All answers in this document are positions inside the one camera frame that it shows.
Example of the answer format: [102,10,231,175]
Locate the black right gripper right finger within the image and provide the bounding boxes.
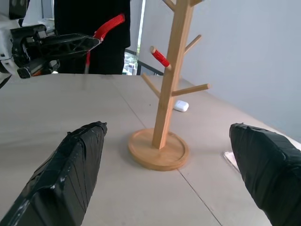
[229,122,301,226]

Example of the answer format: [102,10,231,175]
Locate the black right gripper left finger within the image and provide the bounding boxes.
[0,121,108,226]

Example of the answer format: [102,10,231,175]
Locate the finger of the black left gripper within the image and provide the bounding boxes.
[43,33,103,47]
[43,43,101,58]

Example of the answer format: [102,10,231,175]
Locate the red keychain strap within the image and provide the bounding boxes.
[83,13,126,74]

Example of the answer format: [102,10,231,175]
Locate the wooden tree stand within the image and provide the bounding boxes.
[128,0,212,172]

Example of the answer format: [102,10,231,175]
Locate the person in black clothes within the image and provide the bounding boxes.
[54,0,131,75]

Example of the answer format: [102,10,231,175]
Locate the clear plastic packet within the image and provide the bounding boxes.
[222,150,241,174]

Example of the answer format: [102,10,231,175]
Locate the black metal railing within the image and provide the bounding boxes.
[124,48,164,76]

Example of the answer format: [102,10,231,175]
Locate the red tape on peg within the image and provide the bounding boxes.
[151,48,172,68]

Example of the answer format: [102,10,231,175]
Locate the white earbuds case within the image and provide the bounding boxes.
[173,100,190,113]

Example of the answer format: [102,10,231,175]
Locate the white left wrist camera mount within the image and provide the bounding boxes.
[0,0,31,76]

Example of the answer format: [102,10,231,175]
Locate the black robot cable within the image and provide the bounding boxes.
[0,74,13,89]

